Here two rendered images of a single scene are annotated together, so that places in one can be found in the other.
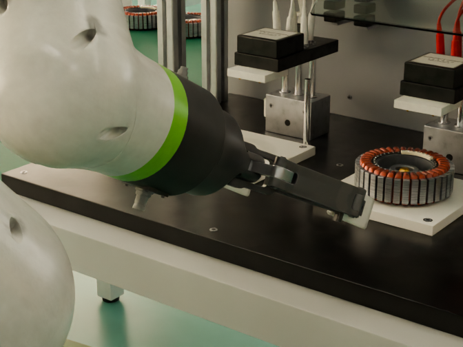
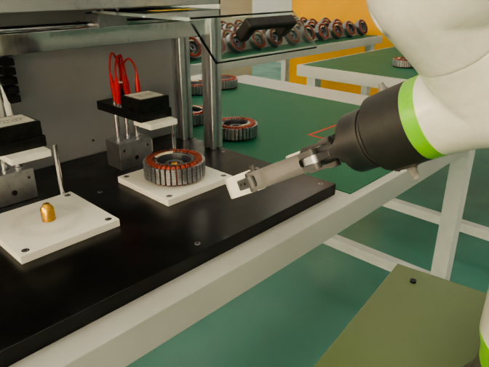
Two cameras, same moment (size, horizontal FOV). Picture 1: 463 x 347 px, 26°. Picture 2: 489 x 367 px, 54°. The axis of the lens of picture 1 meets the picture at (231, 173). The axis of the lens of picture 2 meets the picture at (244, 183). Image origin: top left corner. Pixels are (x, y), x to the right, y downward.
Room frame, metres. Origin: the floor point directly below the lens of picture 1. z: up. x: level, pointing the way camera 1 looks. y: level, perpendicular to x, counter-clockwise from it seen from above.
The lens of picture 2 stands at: (0.86, 0.60, 1.11)
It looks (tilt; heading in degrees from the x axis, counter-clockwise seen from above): 23 degrees down; 277
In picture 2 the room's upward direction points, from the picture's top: straight up
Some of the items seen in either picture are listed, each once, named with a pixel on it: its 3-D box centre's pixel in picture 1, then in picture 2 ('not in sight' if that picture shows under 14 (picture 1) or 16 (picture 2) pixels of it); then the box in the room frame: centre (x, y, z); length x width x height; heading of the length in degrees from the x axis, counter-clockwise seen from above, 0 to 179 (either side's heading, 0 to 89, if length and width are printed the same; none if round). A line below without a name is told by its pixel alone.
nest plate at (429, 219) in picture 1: (402, 195); (175, 178); (1.08, -0.20, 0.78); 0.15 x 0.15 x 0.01; 53
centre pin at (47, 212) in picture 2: not in sight; (47, 211); (1.22, 0.00, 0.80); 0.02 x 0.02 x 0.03
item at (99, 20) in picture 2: not in sight; (106, 20); (1.22, -0.30, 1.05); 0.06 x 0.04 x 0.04; 53
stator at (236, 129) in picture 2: not in sight; (235, 128); (1.01, -0.56, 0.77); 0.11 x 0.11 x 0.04
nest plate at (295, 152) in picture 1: (235, 153); (49, 223); (1.22, 0.00, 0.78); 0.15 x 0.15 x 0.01; 53
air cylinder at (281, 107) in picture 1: (297, 112); (7, 183); (1.34, -0.09, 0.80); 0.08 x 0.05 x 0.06; 53
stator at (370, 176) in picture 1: (404, 175); (174, 166); (1.08, -0.20, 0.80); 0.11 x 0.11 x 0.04
